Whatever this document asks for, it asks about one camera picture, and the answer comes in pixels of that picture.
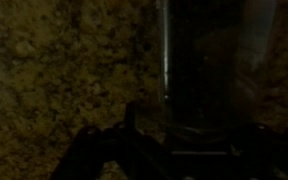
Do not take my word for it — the dark plastic bottle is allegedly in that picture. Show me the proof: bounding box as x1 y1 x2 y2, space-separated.
155 0 278 158

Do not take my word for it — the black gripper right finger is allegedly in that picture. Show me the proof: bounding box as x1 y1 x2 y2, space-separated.
231 123 288 180

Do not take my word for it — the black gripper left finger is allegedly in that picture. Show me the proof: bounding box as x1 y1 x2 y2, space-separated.
50 102 172 180

